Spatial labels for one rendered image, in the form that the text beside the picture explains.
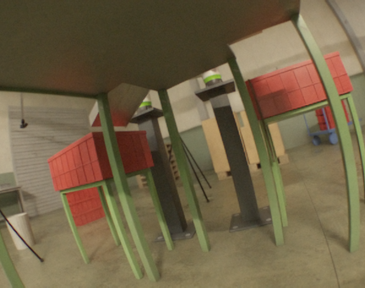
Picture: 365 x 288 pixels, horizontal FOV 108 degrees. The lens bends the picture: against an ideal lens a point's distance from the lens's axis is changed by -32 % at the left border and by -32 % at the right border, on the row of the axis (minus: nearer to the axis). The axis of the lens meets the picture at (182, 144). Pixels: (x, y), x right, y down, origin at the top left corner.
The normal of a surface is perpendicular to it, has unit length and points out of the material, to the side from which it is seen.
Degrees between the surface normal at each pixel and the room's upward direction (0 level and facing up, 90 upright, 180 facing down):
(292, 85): 90
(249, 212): 90
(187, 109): 90
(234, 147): 90
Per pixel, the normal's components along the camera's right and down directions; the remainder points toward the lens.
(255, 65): -0.47, 0.07
